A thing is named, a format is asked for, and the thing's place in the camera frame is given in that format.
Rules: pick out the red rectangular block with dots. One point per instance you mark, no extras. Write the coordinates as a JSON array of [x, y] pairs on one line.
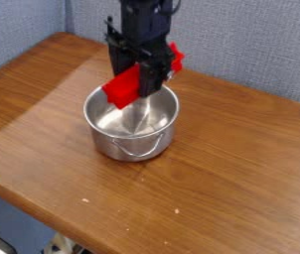
[[122, 89]]

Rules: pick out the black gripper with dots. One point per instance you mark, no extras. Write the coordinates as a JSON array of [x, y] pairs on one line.
[[145, 27]]

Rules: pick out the white black object below table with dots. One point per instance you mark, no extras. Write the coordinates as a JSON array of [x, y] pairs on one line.
[[62, 245]]

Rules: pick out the metal pot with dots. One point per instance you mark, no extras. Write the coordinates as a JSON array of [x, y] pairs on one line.
[[135, 133]]

